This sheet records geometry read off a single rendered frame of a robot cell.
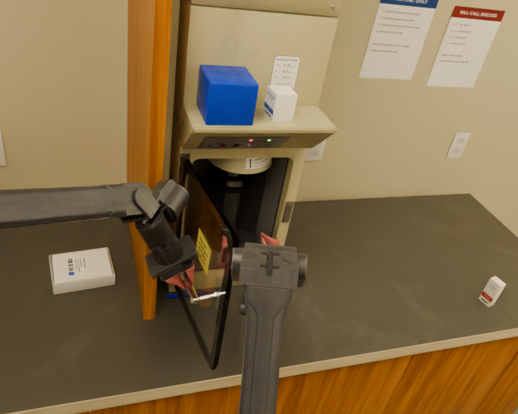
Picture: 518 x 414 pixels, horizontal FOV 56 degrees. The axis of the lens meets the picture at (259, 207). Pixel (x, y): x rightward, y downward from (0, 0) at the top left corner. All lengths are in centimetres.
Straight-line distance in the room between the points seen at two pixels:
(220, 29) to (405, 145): 112
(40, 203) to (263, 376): 42
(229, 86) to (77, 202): 36
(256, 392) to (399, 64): 136
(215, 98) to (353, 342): 77
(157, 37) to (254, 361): 58
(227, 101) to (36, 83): 69
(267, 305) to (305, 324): 77
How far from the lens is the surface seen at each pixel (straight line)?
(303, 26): 110
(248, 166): 123
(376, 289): 159
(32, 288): 146
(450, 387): 187
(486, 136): 222
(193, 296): 104
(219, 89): 97
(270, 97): 107
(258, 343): 64
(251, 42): 107
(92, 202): 86
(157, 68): 95
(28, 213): 80
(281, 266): 64
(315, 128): 108
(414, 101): 191
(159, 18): 93
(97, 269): 143
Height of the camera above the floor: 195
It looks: 34 degrees down
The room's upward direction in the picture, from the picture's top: 11 degrees clockwise
